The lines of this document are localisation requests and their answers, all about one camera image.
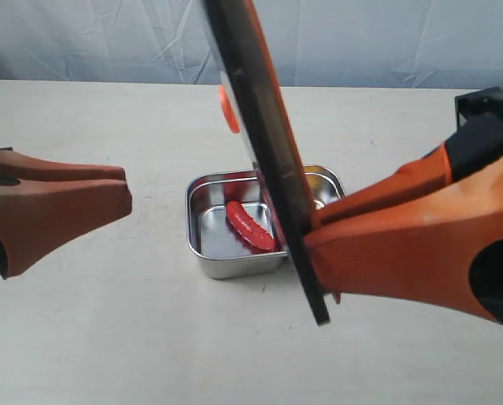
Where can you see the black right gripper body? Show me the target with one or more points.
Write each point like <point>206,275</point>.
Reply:
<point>477,143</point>

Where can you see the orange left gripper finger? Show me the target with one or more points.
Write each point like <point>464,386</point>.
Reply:
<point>22,167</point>
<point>37,217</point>

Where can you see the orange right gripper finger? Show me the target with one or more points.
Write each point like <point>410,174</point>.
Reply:
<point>445,249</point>
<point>411,181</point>

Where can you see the red toy sausage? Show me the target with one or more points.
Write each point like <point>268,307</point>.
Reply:
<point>246,226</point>

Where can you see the steel two-compartment lunch box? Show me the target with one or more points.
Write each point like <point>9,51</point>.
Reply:
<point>220,251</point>

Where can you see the grey lunch box lid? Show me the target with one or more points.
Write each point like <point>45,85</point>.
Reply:
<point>251,84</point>

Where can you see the white backdrop cloth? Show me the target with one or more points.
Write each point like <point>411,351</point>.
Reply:
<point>399,44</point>

